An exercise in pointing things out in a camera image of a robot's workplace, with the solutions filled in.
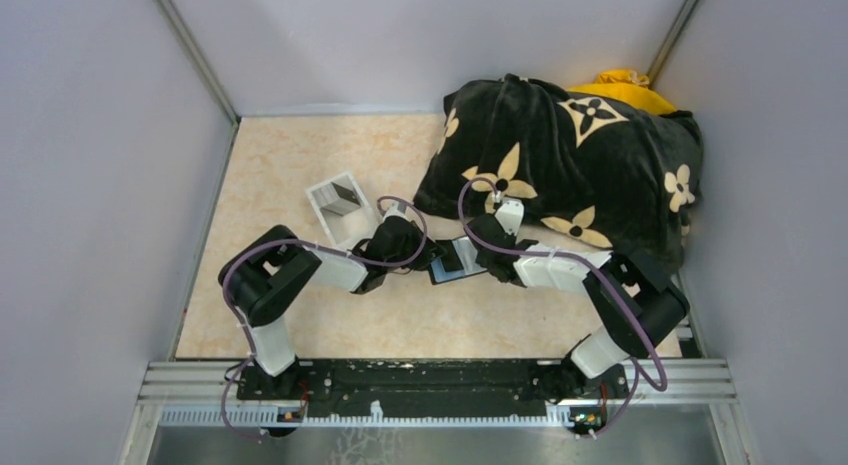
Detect black leather card holder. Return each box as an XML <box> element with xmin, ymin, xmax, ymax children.
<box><xmin>427</xmin><ymin>236</ymin><xmax>487</xmax><ymax>285</ymax></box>

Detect white plastic card tray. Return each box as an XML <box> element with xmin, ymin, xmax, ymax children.
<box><xmin>305</xmin><ymin>172</ymin><xmax>378</xmax><ymax>249</ymax></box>

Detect black floral plush blanket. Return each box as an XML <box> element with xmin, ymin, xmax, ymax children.
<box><xmin>414</xmin><ymin>74</ymin><xmax>704</xmax><ymax>273</ymax></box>

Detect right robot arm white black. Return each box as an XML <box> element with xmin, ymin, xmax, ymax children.
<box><xmin>467</xmin><ymin>214</ymin><xmax>690</xmax><ymax>397</ymax></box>

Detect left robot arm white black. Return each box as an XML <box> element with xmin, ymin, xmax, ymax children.
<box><xmin>218</xmin><ymin>215</ymin><xmax>445</xmax><ymax>399</ymax></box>

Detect grey cards in tray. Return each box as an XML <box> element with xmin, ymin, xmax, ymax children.
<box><xmin>313</xmin><ymin>182</ymin><xmax>361</xmax><ymax>216</ymax></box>

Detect yellow cloth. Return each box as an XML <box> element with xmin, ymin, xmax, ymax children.
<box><xmin>567</xmin><ymin>69</ymin><xmax>678</xmax><ymax>115</ymax></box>

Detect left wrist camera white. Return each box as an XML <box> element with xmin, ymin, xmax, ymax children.
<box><xmin>382</xmin><ymin>202</ymin><xmax>407</xmax><ymax>221</ymax></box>

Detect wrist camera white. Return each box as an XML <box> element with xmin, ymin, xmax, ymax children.
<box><xmin>494</xmin><ymin>198</ymin><xmax>524</xmax><ymax>236</ymax></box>
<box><xmin>382</xmin><ymin>202</ymin><xmax>407</xmax><ymax>221</ymax></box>

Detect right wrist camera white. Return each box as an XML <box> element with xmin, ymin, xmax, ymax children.
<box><xmin>494</xmin><ymin>198</ymin><xmax>524</xmax><ymax>236</ymax></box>

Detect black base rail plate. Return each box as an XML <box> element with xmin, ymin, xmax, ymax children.
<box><xmin>236</xmin><ymin>359</ymin><xmax>629</xmax><ymax>418</ymax></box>

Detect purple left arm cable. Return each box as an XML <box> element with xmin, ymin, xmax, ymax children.
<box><xmin>218</xmin><ymin>195</ymin><xmax>431</xmax><ymax>443</ymax></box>

